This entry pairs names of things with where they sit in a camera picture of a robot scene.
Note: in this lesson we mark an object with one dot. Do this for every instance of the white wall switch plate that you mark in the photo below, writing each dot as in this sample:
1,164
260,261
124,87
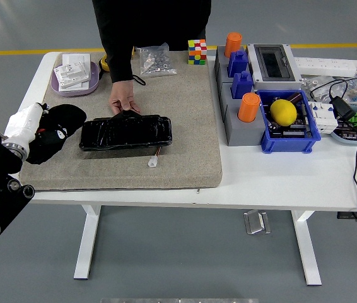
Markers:
74,86
74,58

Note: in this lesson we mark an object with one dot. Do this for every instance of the white table leg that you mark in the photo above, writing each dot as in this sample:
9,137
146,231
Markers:
307,249
87,243

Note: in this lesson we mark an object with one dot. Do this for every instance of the yellow lemon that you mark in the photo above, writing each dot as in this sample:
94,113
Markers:
283,112

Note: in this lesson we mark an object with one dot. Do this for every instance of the blue block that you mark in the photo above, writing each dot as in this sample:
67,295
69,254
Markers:
237,63
242,85

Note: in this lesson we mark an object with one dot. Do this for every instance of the clear bag of screws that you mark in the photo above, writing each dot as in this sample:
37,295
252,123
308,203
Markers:
156,61

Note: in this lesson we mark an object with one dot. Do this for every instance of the purple tray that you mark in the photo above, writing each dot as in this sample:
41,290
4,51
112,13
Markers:
95,75

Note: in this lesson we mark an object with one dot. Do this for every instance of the blue plastic bin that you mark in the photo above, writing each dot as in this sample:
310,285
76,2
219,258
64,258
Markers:
287,143

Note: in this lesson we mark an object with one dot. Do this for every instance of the person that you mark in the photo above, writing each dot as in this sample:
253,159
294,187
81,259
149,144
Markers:
153,22

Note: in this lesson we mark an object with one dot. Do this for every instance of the black power adapter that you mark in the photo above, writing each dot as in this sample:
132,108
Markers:
342,107

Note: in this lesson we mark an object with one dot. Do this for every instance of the colourful puzzle cube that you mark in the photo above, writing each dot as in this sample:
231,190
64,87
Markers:
197,52

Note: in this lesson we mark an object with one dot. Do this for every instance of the grey electrical box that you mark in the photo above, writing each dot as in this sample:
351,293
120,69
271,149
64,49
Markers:
273,64

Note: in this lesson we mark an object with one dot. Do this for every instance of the orange cylinder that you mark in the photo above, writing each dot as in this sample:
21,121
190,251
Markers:
232,44
248,107

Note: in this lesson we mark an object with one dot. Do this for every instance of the clear bags of parts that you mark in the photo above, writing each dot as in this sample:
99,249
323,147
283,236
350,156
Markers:
315,83

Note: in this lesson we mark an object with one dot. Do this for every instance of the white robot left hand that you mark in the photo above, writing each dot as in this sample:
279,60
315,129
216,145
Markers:
24,124

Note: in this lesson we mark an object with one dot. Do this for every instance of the brown cylinder part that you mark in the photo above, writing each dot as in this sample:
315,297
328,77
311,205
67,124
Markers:
296,98

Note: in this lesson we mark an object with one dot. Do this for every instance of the grey-brown mat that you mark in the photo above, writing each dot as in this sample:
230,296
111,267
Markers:
181,126

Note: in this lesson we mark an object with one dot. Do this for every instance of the person's right forearm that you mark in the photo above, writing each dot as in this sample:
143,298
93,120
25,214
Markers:
118,60

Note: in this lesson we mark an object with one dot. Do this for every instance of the dark circuit board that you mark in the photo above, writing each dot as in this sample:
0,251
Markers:
292,131

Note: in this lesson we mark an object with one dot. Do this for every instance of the person's right hand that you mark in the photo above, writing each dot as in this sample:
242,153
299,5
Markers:
122,94

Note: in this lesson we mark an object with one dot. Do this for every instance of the silver metal bracket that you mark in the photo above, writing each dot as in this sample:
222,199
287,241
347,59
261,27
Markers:
255,222

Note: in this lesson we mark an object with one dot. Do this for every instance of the grey base block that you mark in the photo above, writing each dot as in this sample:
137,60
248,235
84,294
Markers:
244,134
221,67

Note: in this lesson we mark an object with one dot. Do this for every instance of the yellow tape measure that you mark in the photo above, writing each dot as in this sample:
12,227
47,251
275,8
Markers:
103,63

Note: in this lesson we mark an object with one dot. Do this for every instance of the white power strip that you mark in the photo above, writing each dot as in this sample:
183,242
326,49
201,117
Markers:
323,65

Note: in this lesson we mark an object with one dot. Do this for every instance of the black panel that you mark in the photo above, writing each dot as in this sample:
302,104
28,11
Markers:
125,132

